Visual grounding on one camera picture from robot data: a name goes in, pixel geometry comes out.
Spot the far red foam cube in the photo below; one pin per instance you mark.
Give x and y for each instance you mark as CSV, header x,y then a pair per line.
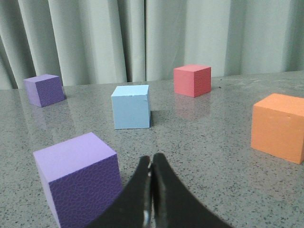
x,y
192,80

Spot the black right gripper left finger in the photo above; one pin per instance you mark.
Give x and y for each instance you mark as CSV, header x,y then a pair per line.
x,y
132,209

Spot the near purple foam cube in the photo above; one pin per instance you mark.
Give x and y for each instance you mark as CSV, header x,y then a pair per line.
x,y
80,179

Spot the far purple foam cube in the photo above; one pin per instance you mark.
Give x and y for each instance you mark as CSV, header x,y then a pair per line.
x,y
44,90

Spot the orange foam cube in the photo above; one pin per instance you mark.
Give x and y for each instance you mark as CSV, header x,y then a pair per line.
x,y
278,127

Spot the grey-white curtain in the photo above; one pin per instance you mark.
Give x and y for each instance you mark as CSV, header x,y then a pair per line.
x,y
112,41

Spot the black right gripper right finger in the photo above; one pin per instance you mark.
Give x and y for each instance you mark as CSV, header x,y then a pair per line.
x,y
174,205

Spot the light blue foam cube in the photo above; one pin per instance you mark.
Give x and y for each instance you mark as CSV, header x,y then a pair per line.
x,y
131,107

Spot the purple foam cube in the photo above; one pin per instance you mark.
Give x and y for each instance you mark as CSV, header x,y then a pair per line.
x,y
44,90
80,179

